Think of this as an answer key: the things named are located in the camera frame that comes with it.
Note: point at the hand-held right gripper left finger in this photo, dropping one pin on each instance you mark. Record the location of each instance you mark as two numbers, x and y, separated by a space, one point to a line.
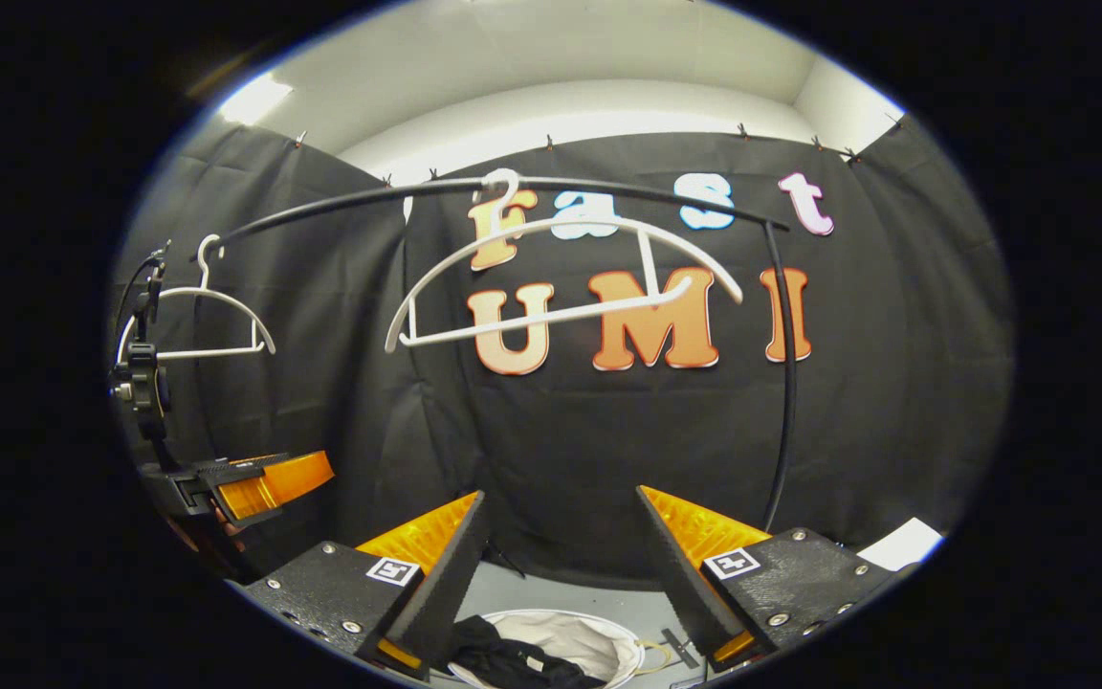
436 593

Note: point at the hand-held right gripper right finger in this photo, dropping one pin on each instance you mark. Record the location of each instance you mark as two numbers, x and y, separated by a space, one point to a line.
680 584

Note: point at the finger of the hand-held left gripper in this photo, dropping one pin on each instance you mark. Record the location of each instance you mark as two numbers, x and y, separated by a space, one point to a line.
245 471

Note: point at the black jacket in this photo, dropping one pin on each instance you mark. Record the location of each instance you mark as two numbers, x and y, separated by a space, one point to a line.
503 660

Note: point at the white laundry hamper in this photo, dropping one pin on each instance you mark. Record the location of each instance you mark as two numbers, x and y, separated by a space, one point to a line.
589 646

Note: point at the white plastic hanger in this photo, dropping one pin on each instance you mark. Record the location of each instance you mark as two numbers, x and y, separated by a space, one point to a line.
407 337
216 351

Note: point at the black clothes rack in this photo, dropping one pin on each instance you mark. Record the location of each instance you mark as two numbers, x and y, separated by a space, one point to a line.
788 421

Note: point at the white paper sheet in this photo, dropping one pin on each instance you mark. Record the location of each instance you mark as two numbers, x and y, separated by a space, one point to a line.
900 544

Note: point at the black backdrop cloth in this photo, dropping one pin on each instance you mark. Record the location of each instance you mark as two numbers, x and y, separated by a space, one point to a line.
895 383

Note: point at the small ceiling light panel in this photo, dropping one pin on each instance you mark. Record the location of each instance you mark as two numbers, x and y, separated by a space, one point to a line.
254 99

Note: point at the row of black clips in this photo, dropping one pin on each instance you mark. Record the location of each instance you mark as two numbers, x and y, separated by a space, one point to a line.
549 143

